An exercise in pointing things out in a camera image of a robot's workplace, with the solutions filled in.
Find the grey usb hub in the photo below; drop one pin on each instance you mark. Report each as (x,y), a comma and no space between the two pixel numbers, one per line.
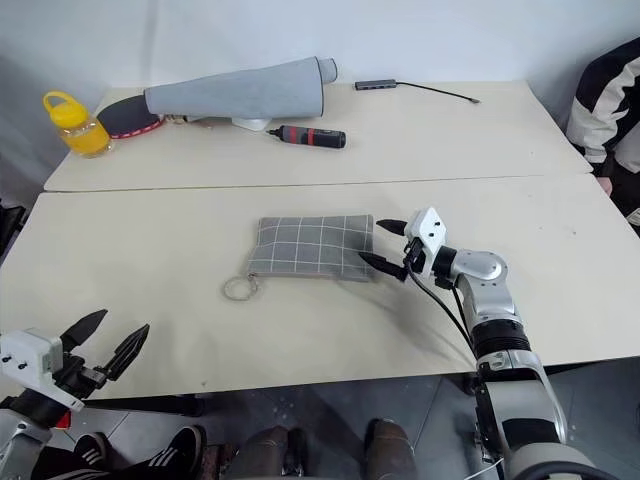
(375,84)

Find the yellow lidded plastic bottle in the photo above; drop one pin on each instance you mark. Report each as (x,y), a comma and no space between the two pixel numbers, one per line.
(85,132)

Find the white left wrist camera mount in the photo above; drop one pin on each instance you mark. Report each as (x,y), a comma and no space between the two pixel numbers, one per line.
(27,352)

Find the grey sleeved robot arm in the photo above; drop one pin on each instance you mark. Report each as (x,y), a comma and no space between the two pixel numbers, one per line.
(240,92)

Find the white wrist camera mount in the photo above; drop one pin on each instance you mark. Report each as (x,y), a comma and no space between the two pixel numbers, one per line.
(426,231)
(27,352)

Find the dark brown shoe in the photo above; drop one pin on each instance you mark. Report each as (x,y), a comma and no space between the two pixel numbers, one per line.
(272,452)
(392,450)

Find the black red table tennis paddle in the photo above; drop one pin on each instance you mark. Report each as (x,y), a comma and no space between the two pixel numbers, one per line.
(127,117)

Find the black table frame bar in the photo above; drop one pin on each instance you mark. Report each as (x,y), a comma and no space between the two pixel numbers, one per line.
(150,405)

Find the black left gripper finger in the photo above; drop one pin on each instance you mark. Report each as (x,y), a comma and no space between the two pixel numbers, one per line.
(82,332)
(127,352)

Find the white plastic base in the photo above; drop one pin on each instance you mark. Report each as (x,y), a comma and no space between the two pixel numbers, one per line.
(252,124)

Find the grey checked fabric pouch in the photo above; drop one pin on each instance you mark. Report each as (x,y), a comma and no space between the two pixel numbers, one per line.
(310,247)

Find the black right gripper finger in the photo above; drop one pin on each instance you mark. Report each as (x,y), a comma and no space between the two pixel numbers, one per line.
(385,265)
(394,226)

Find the black white striped sneaker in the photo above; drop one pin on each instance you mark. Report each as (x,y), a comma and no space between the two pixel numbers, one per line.
(92,452)
(172,455)

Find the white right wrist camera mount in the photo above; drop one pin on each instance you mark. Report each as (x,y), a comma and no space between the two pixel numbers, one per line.
(426,231)

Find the bystander bare hand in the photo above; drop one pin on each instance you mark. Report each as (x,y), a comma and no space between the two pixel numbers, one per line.
(606,186)

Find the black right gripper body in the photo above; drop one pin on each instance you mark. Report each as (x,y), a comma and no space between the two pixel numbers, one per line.
(416,256)

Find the person in black white jacket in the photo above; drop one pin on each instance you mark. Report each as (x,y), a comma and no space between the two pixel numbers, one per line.
(600,110)

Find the black red electric screwdriver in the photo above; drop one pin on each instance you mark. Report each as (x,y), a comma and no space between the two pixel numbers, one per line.
(310,136)

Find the black chair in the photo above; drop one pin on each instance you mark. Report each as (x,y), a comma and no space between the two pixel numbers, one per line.
(10,227)

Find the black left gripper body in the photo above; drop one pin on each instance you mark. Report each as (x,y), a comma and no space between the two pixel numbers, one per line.
(80,374)

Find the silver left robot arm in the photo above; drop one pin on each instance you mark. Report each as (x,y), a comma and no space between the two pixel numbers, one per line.
(17,435)

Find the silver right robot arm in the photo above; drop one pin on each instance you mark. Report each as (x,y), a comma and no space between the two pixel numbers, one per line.
(492,305)

